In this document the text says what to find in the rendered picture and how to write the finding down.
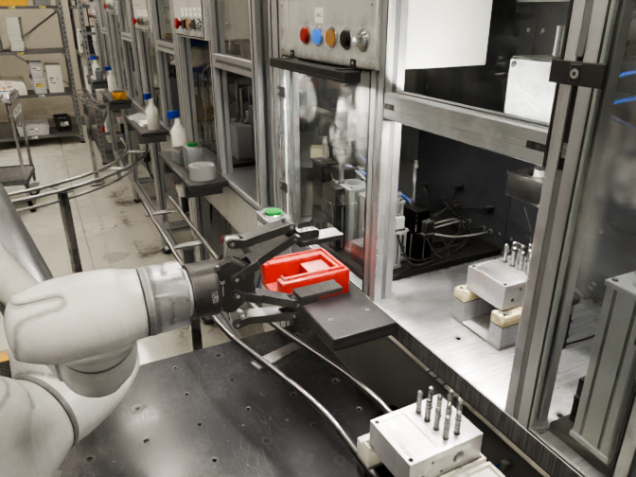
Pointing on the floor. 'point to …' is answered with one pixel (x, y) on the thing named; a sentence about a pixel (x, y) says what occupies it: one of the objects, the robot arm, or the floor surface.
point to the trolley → (12, 176)
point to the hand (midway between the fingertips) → (323, 263)
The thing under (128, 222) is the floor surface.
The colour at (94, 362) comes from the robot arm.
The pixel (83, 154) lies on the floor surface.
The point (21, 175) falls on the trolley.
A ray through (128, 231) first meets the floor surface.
